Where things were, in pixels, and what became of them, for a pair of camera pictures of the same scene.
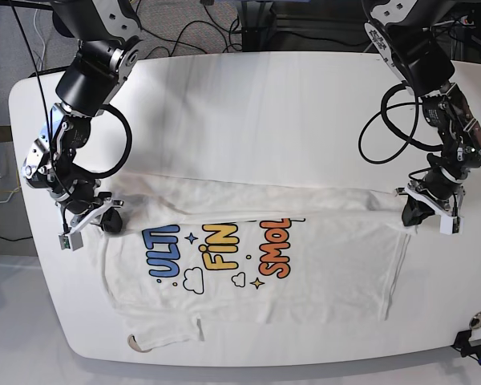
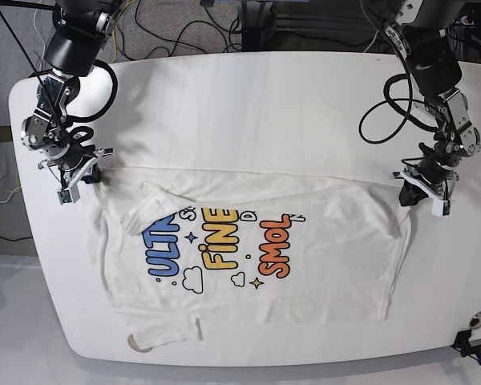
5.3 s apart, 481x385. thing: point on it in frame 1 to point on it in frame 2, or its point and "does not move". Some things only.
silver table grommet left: x=133 y=343 does not move
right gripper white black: x=437 y=190 to x=429 y=180
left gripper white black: x=90 y=206 to x=79 y=164
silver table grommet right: x=478 y=319 does not move
